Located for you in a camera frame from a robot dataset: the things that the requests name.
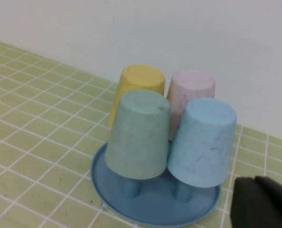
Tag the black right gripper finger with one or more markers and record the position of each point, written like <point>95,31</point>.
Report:
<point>262,204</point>

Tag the light blue plastic cup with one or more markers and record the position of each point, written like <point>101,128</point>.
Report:
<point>202,147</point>

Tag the blue cup stand with pegs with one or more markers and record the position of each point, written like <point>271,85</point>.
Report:
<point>155,209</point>

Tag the pink plastic cup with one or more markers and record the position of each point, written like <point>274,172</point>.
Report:
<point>193,88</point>

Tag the mint green plastic cup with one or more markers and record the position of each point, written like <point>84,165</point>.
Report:
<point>136,137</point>

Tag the yellow plastic cup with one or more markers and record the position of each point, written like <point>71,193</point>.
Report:
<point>141,78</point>

